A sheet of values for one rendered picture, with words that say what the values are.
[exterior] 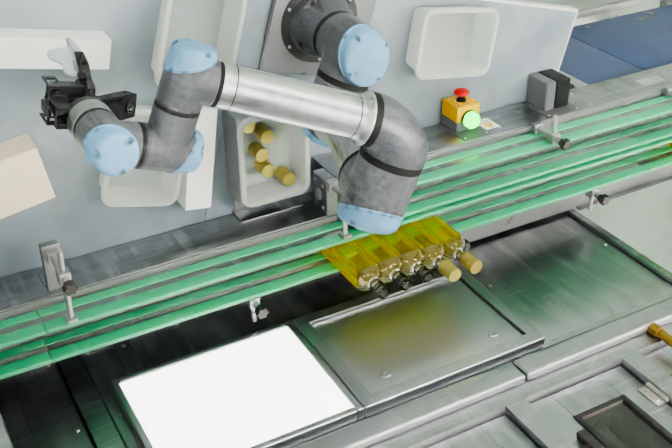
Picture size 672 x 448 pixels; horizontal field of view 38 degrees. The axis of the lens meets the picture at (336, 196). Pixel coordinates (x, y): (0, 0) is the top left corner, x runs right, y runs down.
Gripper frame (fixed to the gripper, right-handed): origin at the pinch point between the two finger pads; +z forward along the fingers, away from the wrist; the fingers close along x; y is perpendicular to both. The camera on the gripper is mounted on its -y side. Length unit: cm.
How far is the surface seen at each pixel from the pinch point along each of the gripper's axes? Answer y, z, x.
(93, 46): -8.4, 13.7, -1.7
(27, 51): 4.2, 13.7, -0.4
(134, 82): -19.6, 19.7, 7.9
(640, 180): -170, 7, 33
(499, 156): -107, 0, 20
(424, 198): -89, 3, 31
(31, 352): 3, 3, 61
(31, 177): 2.6, 12.2, 25.3
